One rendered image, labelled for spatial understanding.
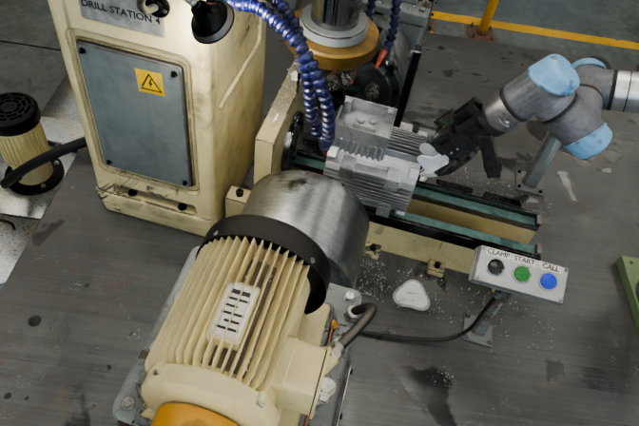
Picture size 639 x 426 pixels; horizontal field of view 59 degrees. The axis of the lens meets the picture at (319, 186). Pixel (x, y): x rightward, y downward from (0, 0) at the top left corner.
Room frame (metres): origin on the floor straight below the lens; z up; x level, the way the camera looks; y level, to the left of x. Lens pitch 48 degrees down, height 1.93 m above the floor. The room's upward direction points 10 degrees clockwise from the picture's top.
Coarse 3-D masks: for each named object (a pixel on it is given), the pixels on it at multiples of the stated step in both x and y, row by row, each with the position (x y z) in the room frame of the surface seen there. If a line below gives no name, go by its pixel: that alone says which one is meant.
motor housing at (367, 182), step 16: (400, 144) 0.90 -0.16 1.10; (416, 144) 0.91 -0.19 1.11; (336, 160) 0.86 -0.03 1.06; (368, 160) 0.87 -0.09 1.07; (384, 160) 0.87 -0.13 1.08; (400, 160) 0.87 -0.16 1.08; (416, 160) 0.87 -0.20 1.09; (336, 176) 0.84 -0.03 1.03; (352, 176) 0.84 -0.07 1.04; (368, 176) 0.83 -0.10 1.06; (384, 176) 0.84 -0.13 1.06; (352, 192) 0.83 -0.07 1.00; (368, 192) 0.83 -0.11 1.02; (384, 192) 0.83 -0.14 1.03; (400, 192) 0.83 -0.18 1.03; (400, 208) 0.82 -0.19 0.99
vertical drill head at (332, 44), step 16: (320, 0) 0.90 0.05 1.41; (336, 0) 0.89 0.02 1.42; (352, 0) 0.90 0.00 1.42; (304, 16) 0.92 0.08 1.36; (320, 16) 0.90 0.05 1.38; (336, 16) 0.89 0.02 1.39; (352, 16) 0.90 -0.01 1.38; (304, 32) 0.89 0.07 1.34; (320, 32) 0.88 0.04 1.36; (336, 32) 0.89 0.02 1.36; (352, 32) 0.90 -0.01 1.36; (368, 32) 0.94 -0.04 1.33; (320, 48) 0.86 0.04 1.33; (336, 48) 0.87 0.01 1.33; (352, 48) 0.88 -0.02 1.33; (368, 48) 0.89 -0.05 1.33; (320, 64) 0.85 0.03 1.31; (336, 64) 0.85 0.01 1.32; (352, 64) 0.86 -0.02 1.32; (352, 80) 0.89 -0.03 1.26
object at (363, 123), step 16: (352, 112) 0.96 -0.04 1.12; (368, 112) 0.97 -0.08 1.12; (384, 112) 0.97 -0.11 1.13; (336, 128) 0.88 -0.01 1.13; (352, 128) 0.88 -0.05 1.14; (368, 128) 0.91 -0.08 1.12; (384, 128) 0.93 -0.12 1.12; (336, 144) 0.88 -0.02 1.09; (352, 144) 0.87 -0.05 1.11; (368, 144) 0.87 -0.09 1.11; (384, 144) 0.87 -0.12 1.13
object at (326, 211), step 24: (264, 192) 0.67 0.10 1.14; (288, 192) 0.66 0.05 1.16; (312, 192) 0.67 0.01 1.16; (336, 192) 0.69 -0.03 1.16; (288, 216) 0.61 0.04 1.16; (312, 216) 0.62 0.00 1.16; (336, 216) 0.64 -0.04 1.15; (360, 216) 0.68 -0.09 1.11; (336, 240) 0.59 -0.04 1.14; (360, 240) 0.64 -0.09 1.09; (336, 264) 0.55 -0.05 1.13
